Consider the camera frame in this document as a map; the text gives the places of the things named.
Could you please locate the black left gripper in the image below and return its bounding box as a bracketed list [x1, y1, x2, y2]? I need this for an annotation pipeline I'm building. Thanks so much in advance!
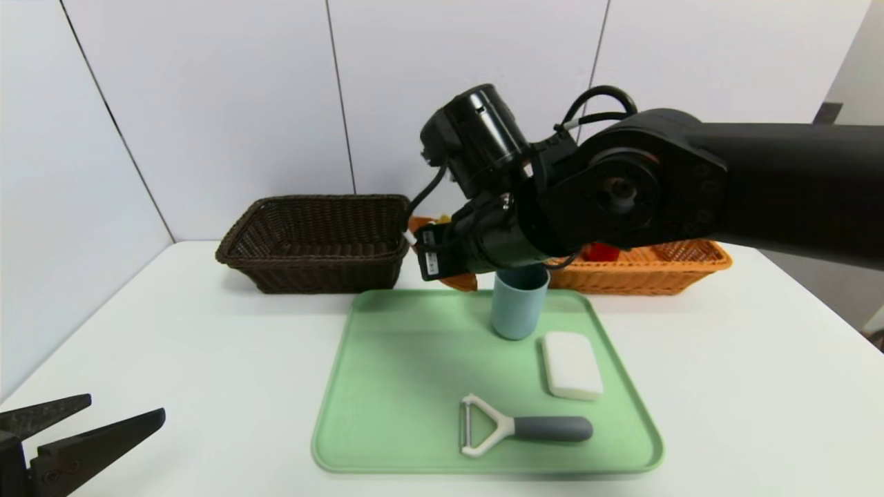
[0, 393, 166, 497]

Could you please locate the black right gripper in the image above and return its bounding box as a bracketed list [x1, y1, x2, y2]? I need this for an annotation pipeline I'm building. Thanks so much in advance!
[414, 197, 523, 282]

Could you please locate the toy waffle slice with fruit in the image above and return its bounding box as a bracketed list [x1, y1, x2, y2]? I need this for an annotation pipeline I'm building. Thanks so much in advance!
[409, 216, 479, 292]

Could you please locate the blue-grey plastic cup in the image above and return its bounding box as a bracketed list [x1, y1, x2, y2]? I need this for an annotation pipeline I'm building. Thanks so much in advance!
[491, 266, 551, 340]

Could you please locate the dark brown wicker basket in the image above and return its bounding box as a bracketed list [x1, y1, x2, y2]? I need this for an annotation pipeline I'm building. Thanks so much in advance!
[214, 194, 413, 295]

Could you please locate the orange wicker basket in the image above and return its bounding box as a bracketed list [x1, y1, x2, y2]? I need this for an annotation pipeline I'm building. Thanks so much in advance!
[549, 238, 733, 296]

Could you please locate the light green plastic tray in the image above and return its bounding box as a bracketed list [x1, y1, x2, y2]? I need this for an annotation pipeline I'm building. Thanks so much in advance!
[311, 289, 665, 475]

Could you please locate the white soap bar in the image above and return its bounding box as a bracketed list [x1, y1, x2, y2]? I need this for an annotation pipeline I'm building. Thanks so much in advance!
[541, 331, 604, 402]

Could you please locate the thin black camera cable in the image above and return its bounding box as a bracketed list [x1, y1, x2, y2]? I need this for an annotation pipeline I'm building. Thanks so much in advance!
[404, 164, 448, 232]

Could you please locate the white peeler with grey handle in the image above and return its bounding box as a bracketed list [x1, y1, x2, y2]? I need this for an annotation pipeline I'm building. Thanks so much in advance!
[459, 393, 594, 459]

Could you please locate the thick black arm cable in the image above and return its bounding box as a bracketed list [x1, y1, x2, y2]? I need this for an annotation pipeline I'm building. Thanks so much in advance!
[556, 85, 640, 132]

